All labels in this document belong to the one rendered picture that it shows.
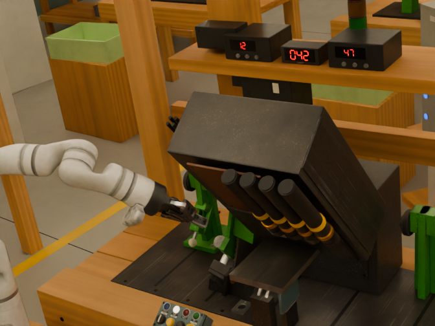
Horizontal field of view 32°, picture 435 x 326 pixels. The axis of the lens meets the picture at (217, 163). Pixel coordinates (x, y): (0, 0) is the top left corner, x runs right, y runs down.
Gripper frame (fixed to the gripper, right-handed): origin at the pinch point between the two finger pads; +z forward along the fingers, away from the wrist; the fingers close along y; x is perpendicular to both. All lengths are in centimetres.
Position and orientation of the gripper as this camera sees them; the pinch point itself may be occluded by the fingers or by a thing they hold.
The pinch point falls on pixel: (199, 220)
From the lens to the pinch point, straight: 173.5
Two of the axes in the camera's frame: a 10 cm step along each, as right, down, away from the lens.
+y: -4.5, 1.9, 8.7
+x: -3.1, 8.8, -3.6
